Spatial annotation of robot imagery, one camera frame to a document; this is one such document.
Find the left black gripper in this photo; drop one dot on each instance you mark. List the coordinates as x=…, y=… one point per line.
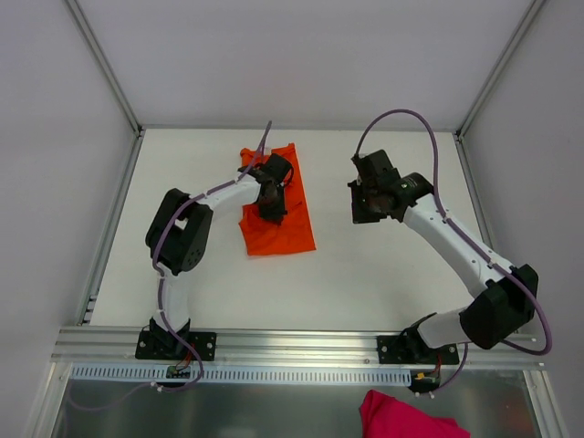
x=272, y=210

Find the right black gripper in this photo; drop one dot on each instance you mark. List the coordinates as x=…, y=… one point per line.
x=361, y=206

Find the orange t-shirt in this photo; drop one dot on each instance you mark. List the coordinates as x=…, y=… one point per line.
x=294, y=234

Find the slotted white cable duct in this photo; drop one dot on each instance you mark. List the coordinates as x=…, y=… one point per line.
x=240, y=374

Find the aluminium mounting rail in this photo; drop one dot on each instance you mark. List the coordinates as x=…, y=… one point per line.
x=296, y=348

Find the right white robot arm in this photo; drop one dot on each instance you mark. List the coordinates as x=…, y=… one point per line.
x=502, y=293

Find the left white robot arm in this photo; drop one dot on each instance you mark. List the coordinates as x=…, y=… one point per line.
x=177, y=239

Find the pink t-shirt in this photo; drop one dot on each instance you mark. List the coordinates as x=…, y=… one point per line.
x=384, y=416

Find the left aluminium frame post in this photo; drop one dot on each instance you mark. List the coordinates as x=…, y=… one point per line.
x=91, y=40

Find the aluminium frame post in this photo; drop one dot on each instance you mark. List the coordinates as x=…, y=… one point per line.
x=527, y=20
x=91, y=40

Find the right aluminium frame post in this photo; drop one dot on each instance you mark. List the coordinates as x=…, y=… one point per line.
x=527, y=20

